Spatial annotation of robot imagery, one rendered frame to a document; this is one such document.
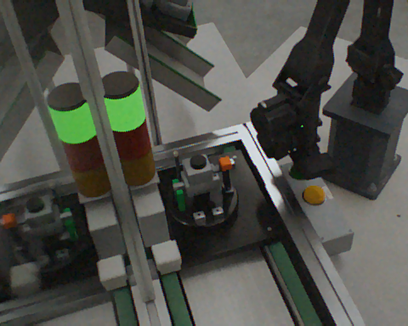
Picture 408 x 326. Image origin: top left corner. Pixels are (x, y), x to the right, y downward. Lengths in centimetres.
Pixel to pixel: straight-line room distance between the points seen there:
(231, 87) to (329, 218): 58
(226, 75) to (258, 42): 167
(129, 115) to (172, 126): 76
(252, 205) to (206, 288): 18
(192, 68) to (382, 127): 47
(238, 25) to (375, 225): 232
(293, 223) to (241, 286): 15
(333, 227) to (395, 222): 20
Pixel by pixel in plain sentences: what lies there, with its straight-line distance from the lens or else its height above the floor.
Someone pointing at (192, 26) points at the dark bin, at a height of 120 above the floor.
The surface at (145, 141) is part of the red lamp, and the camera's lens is 71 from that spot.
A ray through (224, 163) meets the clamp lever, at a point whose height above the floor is 108.
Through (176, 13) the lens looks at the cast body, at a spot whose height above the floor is 122.
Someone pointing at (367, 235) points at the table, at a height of 86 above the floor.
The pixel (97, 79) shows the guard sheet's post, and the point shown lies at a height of 144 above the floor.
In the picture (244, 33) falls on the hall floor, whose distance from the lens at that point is 331.
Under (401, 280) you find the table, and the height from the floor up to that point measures 86.
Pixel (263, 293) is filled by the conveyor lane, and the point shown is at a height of 92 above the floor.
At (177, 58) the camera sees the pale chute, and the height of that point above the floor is 105.
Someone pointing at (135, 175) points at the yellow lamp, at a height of 128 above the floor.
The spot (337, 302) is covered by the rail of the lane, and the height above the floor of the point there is 95.
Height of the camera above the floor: 182
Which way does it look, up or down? 46 degrees down
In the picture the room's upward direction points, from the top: 6 degrees counter-clockwise
